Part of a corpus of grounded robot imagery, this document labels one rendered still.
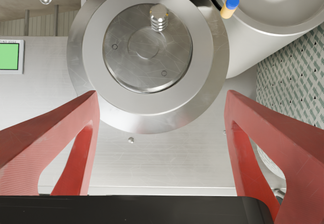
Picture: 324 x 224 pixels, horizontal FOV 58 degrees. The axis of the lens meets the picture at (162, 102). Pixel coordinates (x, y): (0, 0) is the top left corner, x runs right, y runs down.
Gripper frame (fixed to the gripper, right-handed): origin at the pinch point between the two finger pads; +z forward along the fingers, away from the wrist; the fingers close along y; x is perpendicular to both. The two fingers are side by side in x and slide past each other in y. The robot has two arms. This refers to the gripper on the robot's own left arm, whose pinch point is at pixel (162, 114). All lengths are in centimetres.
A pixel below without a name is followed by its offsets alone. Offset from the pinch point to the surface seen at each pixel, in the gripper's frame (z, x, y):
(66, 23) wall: 328, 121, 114
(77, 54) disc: 14.1, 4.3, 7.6
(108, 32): 13.5, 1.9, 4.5
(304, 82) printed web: 18.8, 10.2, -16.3
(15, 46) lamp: 44, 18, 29
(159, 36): 13.6, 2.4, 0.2
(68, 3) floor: 318, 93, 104
